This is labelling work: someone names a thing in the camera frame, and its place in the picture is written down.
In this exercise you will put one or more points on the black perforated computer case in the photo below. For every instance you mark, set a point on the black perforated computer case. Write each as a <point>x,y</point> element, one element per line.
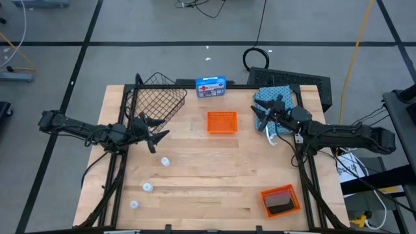
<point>292,76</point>

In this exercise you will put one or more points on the white paper sheet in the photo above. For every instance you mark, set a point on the white paper sheet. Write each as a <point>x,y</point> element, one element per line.
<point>349,167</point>

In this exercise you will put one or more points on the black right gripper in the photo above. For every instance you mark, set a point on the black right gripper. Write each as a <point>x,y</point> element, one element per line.
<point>279,112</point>

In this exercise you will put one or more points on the yellow power plug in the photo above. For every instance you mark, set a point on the yellow power plug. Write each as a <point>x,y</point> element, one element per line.
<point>359,221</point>

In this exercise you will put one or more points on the black table edge clip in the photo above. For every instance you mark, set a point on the black table edge clip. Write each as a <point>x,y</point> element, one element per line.
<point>168,228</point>
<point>259,229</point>

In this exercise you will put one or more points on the silver aluminium bracket strip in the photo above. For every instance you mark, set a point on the silver aluminium bracket strip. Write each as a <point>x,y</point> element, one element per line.
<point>122,232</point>

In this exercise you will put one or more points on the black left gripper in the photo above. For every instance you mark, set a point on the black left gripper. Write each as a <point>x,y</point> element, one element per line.
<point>138,131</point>

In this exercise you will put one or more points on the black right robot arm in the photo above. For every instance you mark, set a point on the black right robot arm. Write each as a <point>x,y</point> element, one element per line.
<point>341,135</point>

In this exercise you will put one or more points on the brown bandage roll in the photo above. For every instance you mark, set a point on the brown bandage roll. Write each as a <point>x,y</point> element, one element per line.
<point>282,208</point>

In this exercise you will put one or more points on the black equipment cart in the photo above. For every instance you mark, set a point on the black equipment cart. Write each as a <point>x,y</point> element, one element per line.
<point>399,113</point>

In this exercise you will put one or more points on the grey floor base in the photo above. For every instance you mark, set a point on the grey floor base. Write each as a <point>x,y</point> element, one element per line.
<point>16,77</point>

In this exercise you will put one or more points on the small silver bracket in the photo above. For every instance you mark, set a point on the small silver bracket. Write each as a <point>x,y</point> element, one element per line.
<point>299,138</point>

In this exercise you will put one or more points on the blue first aid kit box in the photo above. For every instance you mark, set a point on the blue first aid kit box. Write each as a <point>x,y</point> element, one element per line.
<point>210,86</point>

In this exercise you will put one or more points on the white translucent plastic bottle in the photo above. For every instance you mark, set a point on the white translucent plastic bottle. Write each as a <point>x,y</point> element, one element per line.
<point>148,187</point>

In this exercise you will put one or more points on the orange plastic mesh basket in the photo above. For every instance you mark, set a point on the orange plastic mesh basket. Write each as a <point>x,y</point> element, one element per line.
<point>222,123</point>
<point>295,203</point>

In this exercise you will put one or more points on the black caster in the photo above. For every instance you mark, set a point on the black caster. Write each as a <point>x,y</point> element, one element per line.
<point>5,109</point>

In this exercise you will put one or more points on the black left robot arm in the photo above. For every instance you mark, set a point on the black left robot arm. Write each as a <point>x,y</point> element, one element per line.
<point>81,128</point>

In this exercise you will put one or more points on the pink bandage roll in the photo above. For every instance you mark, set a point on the pink bandage roll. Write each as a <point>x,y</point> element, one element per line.
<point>278,198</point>

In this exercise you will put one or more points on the blue patterned cloth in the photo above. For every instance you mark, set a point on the blue patterned cloth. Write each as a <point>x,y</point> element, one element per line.
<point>276,92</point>

